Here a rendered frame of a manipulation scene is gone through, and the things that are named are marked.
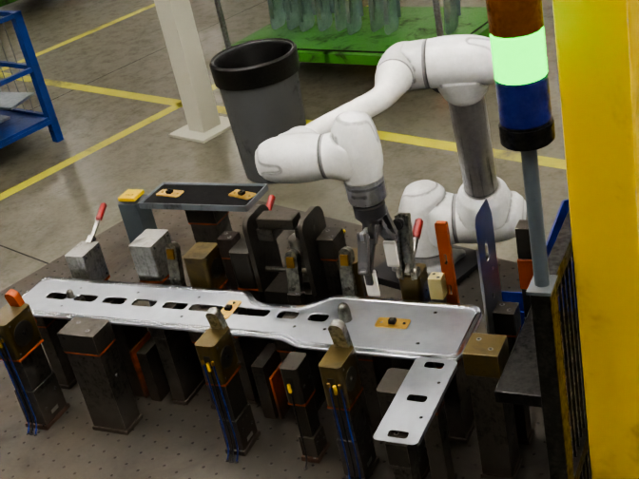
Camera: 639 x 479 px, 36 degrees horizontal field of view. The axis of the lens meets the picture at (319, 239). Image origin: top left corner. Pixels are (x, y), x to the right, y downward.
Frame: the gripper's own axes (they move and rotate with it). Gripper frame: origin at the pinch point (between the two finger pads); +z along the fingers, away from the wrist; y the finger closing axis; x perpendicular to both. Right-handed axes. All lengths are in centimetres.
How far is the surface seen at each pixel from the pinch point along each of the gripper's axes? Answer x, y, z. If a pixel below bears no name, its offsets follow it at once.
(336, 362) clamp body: -4.4, 22.9, 9.0
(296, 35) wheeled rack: -254, -442, 84
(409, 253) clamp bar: 1.4, -13.8, 1.9
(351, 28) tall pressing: -206, -437, 79
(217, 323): -39.8, 15.2, 6.7
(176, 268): -70, -12, 9
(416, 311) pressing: 4.2, -5.9, 13.7
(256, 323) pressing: -35.7, 5.0, 13.3
